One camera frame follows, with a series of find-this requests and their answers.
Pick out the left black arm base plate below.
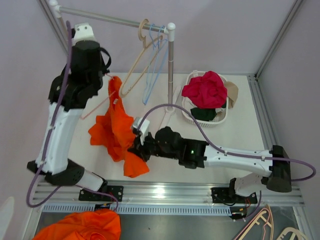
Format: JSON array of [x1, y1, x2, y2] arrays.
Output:
[[78, 185, 124, 202]]

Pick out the orange t shirt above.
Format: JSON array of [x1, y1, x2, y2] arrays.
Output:
[[88, 76, 150, 178]]

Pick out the orange cloth pile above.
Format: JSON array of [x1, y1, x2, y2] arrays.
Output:
[[33, 209, 121, 240]]

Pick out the magenta t shirt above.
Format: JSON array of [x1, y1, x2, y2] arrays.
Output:
[[181, 71, 228, 109]]

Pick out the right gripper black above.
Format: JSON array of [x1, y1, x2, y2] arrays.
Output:
[[128, 129, 179, 163]]

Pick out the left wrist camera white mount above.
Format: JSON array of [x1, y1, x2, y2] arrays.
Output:
[[72, 22, 97, 46]]

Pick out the light blue wire hanger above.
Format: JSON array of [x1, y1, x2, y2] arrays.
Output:
[[142, 23, 158, 105], [149, 24, 169, 83]]

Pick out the slotted grey cable duct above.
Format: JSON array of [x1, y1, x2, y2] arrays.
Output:
[[42, 203, 239, 216]]

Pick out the beige hanger on floor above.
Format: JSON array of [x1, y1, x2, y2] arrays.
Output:
[[276, 227, 309, 240]]

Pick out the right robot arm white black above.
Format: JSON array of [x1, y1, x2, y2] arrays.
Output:
[[128, 126, 292, 203]]

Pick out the beige t shirt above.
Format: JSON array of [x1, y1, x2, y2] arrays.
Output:
[[224, 81, 239, 109]]

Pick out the metal clothes rack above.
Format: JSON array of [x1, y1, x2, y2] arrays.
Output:
[[47, 0, 182, 128]]

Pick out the white perforated plastic basket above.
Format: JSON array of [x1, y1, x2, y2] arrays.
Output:
[[181, 70, 229, 128]]

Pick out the green and white t shirt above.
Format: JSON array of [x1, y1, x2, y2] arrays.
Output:
[[185, 99, 227, 122]]

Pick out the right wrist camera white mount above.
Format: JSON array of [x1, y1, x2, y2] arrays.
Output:
[[131, 117, 150, 146]]

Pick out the pink wire hanger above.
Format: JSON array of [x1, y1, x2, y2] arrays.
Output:
[[80, 73, 115, 120]]

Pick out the aluminium rail frame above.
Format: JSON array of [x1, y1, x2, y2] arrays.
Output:
[[30, 180, 305, 207]]

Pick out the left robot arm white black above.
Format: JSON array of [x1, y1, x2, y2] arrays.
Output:
[[27, 40, 111, 201]]

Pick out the beige wooden hanger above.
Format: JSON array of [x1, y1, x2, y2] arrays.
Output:
[[119, 18, 173, 98]]

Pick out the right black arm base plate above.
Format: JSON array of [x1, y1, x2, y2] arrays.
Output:
[[210, 187, 258, 207]]

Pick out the pink hanger on floor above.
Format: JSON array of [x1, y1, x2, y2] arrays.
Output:
[[233, 204, 274, 240]]

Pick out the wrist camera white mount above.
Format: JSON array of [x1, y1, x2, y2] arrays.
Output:
[[131, 117, 150, 146], [72, 22, 97, 46]]

